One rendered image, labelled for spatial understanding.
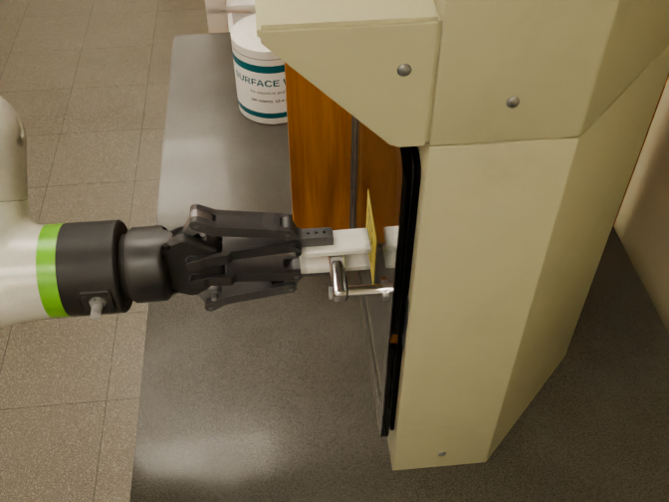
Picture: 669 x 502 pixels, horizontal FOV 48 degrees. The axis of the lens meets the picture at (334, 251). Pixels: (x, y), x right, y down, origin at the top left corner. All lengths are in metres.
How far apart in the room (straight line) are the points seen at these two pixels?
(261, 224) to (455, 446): 0.35
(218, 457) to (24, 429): 1.30
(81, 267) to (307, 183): 0.41
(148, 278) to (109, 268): 0.04
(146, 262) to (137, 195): 1.99
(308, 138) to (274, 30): 0.52
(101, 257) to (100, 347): 1.56
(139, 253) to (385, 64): 0.34
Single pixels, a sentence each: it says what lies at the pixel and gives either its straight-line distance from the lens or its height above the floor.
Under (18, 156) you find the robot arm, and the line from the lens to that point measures 0.78.
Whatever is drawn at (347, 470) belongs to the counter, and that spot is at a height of 0.94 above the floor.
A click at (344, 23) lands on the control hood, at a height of 1.51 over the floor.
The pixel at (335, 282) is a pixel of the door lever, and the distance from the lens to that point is 0.72.
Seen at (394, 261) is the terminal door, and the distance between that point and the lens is 0.64.
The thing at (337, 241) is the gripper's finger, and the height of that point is 1.22.
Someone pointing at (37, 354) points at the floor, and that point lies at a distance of 2.33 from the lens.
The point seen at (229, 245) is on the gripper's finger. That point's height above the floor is 1.22.
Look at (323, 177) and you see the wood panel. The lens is 1.04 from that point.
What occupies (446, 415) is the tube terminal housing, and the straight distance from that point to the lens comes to 0.83.
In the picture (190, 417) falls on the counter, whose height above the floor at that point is 0.94.
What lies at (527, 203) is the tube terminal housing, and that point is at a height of 1.35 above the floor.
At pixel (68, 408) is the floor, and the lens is 2.19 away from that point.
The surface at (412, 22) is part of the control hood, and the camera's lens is 0.49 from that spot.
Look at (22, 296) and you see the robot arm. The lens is 0.76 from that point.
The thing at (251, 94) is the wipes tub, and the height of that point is 1.00.
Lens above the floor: 1.74
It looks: 46 degrees down
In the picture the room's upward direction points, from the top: straight up
